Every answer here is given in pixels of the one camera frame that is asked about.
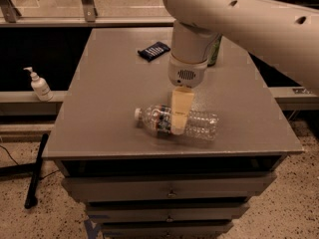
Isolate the white pump lotion bottle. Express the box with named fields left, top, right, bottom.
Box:
left=24, top=67, right=53, bottom=102

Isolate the metal railing frame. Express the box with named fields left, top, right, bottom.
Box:
left=0, top=0, right=172, bottom=27

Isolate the black pole on floor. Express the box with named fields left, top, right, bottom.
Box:
left=24, top=133, right=49, bottom=209

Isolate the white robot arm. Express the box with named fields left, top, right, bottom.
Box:
left=162, top=0, right=319, bottom=134

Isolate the black floor cable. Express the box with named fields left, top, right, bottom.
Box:
left=0, top=144, right=21, bottom=167

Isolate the grey drawer cabinet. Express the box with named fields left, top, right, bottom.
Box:
left=44, top=28, right=302, bottom=239

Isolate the clear plastic water bottle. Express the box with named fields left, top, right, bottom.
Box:
left=135, top=105, right=218, bottom=141

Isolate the dark blue snack bar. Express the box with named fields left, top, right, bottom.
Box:
left=138, top=42, right=170, bottom=62

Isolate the green soda can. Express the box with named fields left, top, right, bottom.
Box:
left=207, top=35, right=222, bottom=67

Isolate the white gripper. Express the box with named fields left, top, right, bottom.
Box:
left=167, top=54, right=207, bottom=135

